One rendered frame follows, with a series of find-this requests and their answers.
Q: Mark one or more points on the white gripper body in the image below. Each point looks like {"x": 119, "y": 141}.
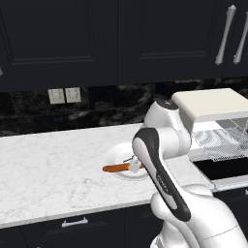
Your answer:
{"x": 134, "y": 165}

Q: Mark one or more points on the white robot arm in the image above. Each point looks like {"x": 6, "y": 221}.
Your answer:
{"x": 171, "y": 135}

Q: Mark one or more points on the grey kebab skewer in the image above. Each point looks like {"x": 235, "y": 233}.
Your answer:
{"x": 128, "y": 159}

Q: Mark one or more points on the black base cupboard door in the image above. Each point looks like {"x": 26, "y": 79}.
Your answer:
{"x": 232, "y": 206}
{"x": 9, "y": 238}
{"x": 139, "y": 226}

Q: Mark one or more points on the toaster oven glass door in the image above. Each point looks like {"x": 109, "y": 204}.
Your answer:
{"x": 226, "y": 169}

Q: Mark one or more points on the white toaster oven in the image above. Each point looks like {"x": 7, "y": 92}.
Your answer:
{"x": 210, "y": 103}

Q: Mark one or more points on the white round plate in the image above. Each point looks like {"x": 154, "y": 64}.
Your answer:
{"x": 116, "y": 155}

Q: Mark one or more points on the black drawer front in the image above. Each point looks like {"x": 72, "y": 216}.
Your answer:
{"x": 97, "y": 231}

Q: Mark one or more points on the white wall socket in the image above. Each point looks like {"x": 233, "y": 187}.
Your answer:
{"x": 73, "y": 95}
{"x": 56, "y": 96}

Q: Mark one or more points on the black wall cupboard door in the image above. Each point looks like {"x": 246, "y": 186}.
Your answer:
{"x": 231, "y": 69}
{"x": 168, "y": 38}
{"x": 58, "y": 42}

